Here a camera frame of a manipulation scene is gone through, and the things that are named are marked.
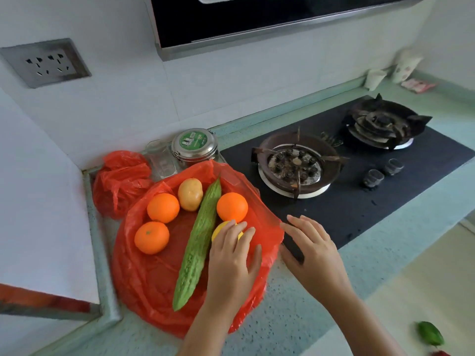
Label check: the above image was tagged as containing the green bitter gourd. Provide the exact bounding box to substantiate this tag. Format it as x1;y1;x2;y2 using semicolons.
172;178;222;312

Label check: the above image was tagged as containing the person's right forearm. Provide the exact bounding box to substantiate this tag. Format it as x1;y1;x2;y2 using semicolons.
326;289;406;356

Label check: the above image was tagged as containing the person's right hand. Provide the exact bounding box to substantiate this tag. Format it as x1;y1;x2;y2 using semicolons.
280;215;354;305

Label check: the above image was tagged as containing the metal tin with green label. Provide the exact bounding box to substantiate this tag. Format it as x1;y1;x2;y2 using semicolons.
171;128;220;169

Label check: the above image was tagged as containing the rusty gas burner with grate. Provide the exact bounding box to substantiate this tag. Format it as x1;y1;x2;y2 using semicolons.
251;127;350;200

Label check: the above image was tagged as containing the orange fruit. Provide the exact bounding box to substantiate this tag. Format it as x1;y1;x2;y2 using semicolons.
217;192;249;223
134;222;170;255
147;193;180;224

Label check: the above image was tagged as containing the black range hood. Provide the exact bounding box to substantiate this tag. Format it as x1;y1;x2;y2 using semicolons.
148;0;426;62

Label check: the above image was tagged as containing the yellow potato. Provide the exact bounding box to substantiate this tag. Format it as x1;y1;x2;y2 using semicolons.
178;178;204;212

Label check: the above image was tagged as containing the plain white cup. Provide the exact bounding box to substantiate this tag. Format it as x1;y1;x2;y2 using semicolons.
363;69;387;91

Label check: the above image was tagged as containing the crumpled red plastic bag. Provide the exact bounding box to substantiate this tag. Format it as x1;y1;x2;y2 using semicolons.
92;151;154;219

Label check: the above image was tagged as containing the clear glass jar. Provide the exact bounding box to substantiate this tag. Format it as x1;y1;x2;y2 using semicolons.
145;139;179;181

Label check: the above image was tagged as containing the grey stove knob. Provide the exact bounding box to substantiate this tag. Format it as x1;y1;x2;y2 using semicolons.
384;158;404;177
363;169;385;189

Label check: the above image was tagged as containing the person's left forearm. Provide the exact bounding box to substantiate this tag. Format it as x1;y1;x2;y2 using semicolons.
177;303;242;356

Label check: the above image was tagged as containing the large red plastic bag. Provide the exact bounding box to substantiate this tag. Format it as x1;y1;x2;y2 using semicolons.
111;160;285;339

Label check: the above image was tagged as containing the green pepper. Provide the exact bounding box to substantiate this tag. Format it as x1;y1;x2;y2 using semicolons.
416;321;445;347

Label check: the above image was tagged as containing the pink packet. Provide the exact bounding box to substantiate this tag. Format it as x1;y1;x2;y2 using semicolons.
400;78;437;94

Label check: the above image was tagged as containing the person's left hand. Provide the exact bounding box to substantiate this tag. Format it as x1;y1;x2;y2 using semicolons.
206;220;262;312

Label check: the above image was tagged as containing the black gas burner with grate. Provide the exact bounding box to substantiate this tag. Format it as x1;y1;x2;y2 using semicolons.
342;93;433;151

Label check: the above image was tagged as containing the black glass gas cooktop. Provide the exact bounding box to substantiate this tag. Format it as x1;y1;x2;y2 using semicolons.
220;95;475;264

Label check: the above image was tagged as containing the grey wall socket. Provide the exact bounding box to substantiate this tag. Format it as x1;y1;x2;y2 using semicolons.
0;38;92;89

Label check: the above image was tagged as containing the yellow lemon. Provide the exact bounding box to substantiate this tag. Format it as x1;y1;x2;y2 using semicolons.
212;220;244;244

